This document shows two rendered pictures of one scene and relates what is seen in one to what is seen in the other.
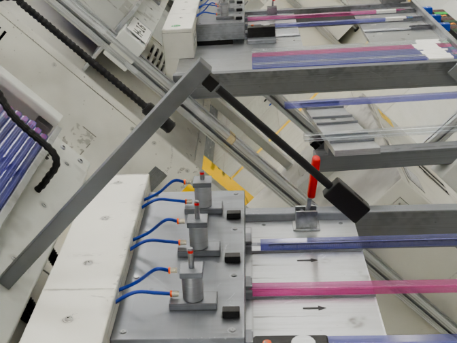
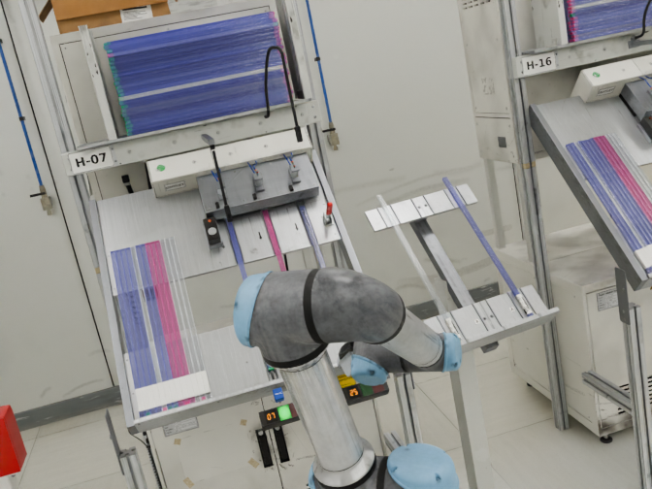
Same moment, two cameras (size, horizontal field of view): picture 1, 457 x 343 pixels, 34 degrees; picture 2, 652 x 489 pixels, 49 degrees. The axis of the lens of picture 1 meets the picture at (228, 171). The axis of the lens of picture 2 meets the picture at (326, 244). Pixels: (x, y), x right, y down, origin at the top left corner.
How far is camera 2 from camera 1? 1.79 m
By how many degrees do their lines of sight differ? 59
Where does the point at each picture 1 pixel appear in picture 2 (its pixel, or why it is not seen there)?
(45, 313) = (196, 154)
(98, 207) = (274, 140)
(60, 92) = (493, 55)
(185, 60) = (578, 99)
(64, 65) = (500, 45)
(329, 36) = not seen: outside the picture
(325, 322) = (250, 241)
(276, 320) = (248, 224)
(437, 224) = not seen: hidden behind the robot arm
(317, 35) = not seen: outside the picture
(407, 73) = (611, 242)
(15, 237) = (229, 126)
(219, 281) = (238, 197)
